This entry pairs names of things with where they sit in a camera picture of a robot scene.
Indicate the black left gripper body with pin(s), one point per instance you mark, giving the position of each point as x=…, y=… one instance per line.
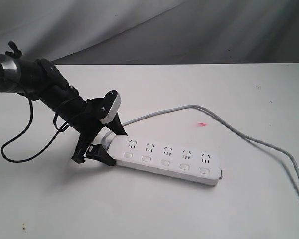
x=85, y=119

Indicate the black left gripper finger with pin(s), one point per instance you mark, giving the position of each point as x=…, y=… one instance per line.
x=116, y=126
x=98, y=153

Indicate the white five-outlet power strip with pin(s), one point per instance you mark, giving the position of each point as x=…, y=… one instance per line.
x=186, y=163

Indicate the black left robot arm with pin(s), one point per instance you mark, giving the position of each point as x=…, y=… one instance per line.
x=41, y=80

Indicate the grey backdrop cloth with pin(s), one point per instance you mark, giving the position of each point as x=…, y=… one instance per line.
x=152, y=31

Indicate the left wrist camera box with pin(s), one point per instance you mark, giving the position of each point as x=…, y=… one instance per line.
x=110, y=106

